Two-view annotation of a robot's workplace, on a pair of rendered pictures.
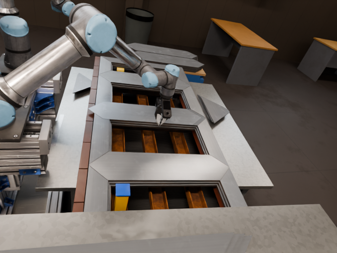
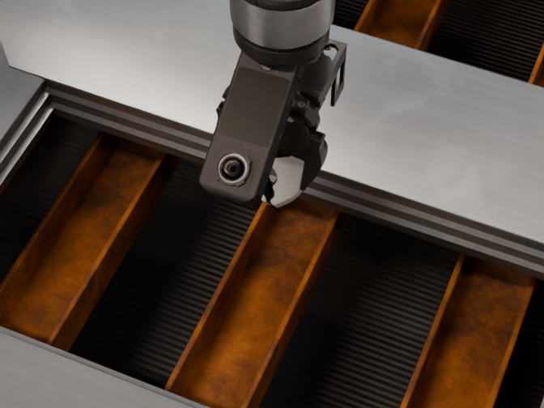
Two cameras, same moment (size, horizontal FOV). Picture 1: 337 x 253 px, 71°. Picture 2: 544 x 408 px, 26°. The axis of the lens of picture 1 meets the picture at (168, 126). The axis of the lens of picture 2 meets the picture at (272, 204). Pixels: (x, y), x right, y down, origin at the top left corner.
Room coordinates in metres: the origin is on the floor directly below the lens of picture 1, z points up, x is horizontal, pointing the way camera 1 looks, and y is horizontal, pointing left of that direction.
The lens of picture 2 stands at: (0.66, -0.35, 1.72)
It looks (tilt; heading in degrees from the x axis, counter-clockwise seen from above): 54 degrees down; 43
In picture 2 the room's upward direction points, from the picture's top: straight up
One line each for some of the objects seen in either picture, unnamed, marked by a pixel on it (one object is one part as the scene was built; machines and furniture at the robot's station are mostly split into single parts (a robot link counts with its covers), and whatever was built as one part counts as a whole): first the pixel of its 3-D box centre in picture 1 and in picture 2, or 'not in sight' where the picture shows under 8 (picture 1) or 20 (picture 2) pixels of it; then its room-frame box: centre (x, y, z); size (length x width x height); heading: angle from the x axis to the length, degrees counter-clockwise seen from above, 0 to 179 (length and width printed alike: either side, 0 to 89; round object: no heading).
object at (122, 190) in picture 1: (122, 191); not in sight; (0.61, 0.11, 0.88); 0.06 x 0.06 x 0.02; 20
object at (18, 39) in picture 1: (15, 32); not in sight; (1.10, 0.88, 1.20); 0.13 x 0.12 x 0.14; 50
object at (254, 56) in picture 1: (233, 51); not in sight; (4.74, -0.82, 0.37); 1.37 x 0.72 x 0.73; 24
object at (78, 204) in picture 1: (90, 115); not in sight; (1.13, 0.48, 0.80); 1.62 x 0.04 x 0.06; 20
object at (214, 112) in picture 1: (215, 108); not in sight; (1.69, -0.33, 0.77); 0.45 x 0.20 x 0.04; 20
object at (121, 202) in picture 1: (120, 204); not in sight; (0.61, 0.11, 0.78); 0.05 x 0.05 x 0.19; 20
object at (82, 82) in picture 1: (83, 83); not in sight; (1.61, 0.76, 0.70); 0.39 x 0.12 x 0.04; 20
